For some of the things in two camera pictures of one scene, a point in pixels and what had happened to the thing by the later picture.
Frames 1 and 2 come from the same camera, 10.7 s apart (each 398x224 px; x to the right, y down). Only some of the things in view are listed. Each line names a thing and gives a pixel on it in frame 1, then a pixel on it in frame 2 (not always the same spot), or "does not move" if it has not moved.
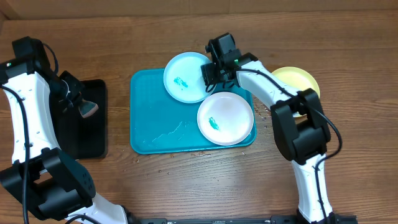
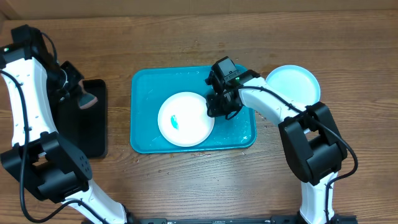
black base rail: x=285 y=219 does not move
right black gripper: x=207 y=73 -> x=214 y=111
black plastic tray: x=82 y=138 does not move
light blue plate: x=183 y=78 -> x=296 y=83
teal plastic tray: x=161 y=123 does not move
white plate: x=225 y=118 -> x=183 y=120
